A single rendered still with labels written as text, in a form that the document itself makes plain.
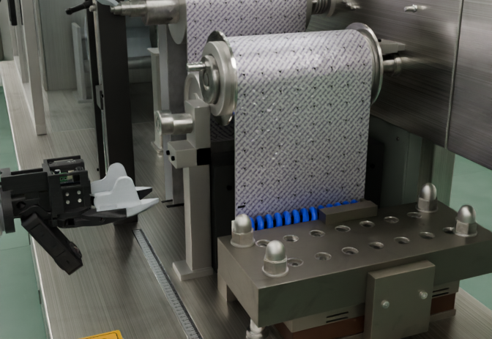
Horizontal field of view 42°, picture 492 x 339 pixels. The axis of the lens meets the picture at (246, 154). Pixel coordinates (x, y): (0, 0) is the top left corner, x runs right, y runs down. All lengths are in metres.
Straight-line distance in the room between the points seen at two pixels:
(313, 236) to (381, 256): 0.11
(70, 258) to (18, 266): 2.24
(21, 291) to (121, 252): 1.78
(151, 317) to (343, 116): 0.44
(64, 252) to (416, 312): 0.51
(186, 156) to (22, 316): 1.86
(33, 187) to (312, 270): 0.40
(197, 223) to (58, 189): 0.29
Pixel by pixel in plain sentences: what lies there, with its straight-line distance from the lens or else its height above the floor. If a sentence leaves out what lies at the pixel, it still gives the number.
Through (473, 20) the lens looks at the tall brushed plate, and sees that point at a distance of 1.00.
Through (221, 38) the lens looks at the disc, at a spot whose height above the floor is 1.32.
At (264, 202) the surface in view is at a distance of 1.03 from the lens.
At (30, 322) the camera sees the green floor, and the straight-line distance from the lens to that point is 2.76.
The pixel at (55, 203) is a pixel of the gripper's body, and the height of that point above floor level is 1.12.
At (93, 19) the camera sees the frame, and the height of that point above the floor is 1.30.
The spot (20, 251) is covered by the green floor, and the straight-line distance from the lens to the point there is 3.32.
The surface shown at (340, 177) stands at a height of 1.08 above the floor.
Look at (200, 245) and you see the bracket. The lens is 1.12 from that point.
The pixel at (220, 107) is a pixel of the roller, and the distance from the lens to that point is 0.98.
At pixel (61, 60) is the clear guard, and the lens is 1.94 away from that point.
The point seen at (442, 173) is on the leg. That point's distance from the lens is 1.39.
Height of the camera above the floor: 1.47
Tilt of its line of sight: 19 degrees down
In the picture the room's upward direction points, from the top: straight up
